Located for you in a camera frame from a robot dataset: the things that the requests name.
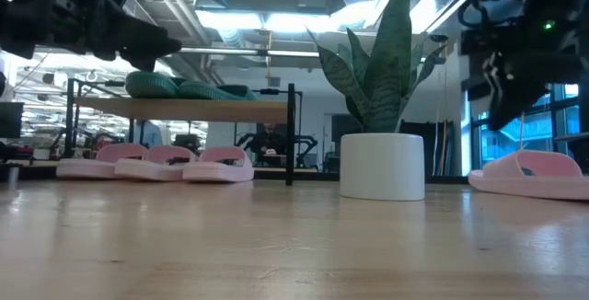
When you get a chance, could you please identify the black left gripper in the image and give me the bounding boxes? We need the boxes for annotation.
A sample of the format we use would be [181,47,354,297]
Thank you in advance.
[34,0,183,73]

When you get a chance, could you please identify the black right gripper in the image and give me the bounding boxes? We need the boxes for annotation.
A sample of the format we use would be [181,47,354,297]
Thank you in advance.
[459,12,589,133]

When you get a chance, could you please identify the green slide sandal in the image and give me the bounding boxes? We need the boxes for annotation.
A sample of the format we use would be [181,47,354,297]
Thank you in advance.
[124,70,181,99]
[177,80,260,102]

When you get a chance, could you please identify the pink slide sandal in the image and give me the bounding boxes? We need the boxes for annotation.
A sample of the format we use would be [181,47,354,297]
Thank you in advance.
[113,144,200,183]
[468,148,589,202]
[181,145,256,184]
[56,142,149,180]

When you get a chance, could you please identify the wooden shelf with black legs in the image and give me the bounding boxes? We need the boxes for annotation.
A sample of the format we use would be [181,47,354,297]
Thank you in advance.
[64,76,298,187]

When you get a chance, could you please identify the long ceiling light tube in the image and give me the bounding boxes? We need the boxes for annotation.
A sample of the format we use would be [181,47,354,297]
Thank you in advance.
[174,45,323,59]

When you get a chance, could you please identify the dark background cabinet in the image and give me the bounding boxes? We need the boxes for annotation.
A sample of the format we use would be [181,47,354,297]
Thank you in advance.
[398,119,456,178]

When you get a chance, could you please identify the green snake plant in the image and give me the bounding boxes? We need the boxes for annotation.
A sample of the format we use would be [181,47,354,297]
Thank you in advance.
[306,0,447,134]

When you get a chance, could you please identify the white round plant pot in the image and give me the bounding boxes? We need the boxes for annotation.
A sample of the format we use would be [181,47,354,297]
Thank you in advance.
[339,132,427,202]

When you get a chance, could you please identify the black background monitor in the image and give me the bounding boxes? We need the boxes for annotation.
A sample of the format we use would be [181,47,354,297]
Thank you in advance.
[0,101,25,140]

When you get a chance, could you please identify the black aluminium rig frame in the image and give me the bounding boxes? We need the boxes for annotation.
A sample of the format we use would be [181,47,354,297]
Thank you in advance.
[257,87,305,129]

